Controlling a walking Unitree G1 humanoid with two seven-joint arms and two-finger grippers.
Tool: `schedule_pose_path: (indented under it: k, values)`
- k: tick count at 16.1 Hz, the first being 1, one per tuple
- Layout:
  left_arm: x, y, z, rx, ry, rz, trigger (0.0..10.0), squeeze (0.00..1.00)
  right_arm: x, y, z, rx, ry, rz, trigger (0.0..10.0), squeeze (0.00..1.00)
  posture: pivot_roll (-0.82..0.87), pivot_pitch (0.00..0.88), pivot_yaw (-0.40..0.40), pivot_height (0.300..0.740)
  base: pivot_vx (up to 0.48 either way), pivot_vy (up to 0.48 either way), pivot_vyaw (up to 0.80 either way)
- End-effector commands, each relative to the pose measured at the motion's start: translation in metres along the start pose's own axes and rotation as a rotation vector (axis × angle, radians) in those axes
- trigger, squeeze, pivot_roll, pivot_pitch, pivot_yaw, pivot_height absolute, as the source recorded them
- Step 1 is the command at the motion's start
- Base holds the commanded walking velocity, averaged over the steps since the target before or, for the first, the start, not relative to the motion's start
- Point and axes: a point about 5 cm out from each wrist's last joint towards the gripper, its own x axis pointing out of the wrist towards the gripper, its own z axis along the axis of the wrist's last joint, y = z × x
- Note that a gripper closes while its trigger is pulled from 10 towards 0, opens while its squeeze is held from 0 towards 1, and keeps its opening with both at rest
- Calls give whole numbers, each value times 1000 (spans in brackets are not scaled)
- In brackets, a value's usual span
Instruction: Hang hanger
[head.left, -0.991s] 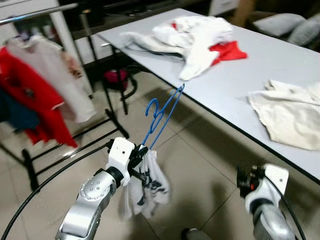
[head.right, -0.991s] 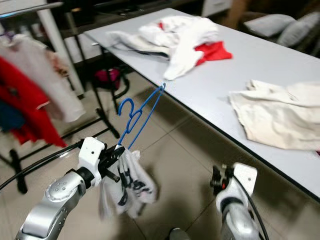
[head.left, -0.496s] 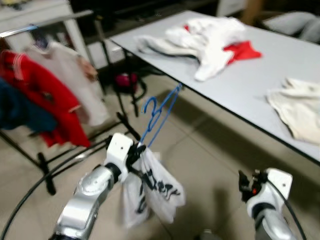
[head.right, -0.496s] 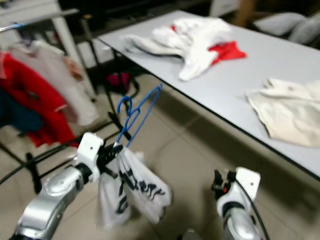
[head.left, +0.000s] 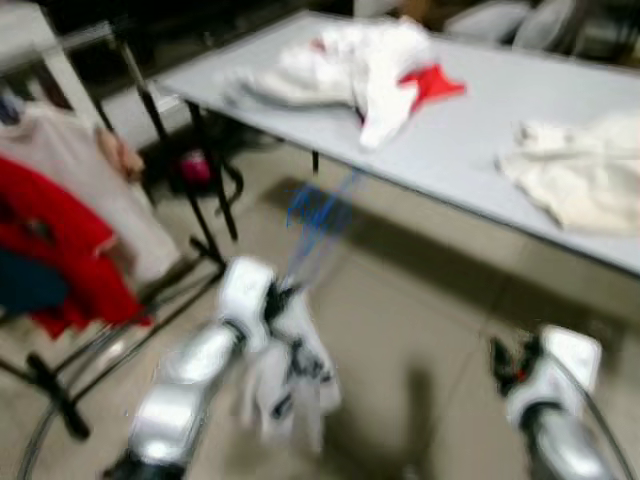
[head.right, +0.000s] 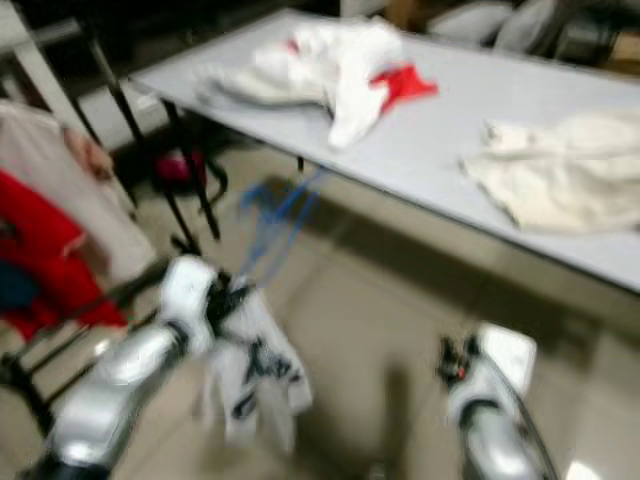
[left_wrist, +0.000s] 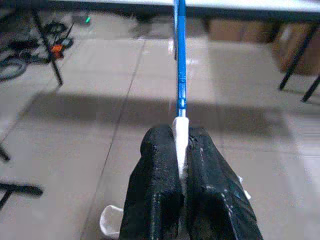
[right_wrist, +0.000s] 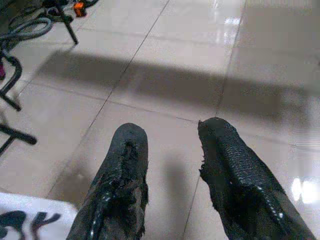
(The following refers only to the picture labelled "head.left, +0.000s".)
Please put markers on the pale pink shirt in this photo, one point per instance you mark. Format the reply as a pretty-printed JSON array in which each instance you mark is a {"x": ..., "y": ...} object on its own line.
[{"x": 70, "y": 170}]

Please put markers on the cream garment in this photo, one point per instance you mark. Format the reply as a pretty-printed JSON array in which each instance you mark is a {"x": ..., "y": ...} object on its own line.
[{"x": 580, "y": 175}]

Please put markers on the plain white shirt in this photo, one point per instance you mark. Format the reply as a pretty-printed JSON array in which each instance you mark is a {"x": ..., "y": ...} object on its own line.
[{"x": 360, "y": 70}]

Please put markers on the grey narrow pillow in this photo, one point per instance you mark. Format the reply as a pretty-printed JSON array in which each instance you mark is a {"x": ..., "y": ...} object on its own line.
[{"x": 550, "y": 25}]

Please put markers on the red shirt with white trim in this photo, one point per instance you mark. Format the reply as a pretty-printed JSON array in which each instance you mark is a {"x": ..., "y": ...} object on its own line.
[{"x": 60, "y": 260}]

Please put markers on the white furniture frame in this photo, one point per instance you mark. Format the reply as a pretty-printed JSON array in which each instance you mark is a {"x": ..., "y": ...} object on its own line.
[{"x": 70, "y": 80}]

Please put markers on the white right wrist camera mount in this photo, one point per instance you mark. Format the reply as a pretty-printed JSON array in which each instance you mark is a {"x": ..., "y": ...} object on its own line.
[{"x": 570, "y": 360}]

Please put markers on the grey square pillow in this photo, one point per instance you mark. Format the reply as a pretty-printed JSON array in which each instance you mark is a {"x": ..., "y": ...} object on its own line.
[{"x": 490, "y": 20}]

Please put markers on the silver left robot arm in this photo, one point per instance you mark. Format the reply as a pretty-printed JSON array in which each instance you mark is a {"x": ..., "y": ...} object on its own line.
[{"x": 185, "y": 400}]

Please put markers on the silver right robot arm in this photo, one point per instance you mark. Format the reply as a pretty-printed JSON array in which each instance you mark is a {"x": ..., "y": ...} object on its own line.
[{"x": 560, "y": 440}]

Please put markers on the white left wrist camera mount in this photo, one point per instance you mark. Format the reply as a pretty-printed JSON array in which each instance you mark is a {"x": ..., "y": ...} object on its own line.
[{"x": 245, "y": 300}]

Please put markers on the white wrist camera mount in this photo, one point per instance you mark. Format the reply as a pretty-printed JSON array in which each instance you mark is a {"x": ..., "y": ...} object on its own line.
[
  {"x": 245, "y": 300},
  {"x": 570, "y": 360}
]

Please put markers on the navy blue shirt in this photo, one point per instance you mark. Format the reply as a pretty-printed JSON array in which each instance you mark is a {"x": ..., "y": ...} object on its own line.
[{"x": 25, "y": 285}]

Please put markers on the magenta plastic container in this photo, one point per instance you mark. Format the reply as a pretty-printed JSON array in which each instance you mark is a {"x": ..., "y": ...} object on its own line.
[{"x": 196, "y": 168}]

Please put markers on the red garment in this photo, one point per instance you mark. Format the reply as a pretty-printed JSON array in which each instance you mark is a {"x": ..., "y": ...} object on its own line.
[{"x": 432, "y": 85}]

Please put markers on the white black print T-shirt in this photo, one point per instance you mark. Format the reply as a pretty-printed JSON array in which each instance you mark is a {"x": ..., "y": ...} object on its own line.
[{"x": 290, "y": 380}]

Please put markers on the black clothes rack frame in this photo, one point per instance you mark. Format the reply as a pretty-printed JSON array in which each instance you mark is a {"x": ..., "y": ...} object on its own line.
[{"x": 205, "y": 190}]

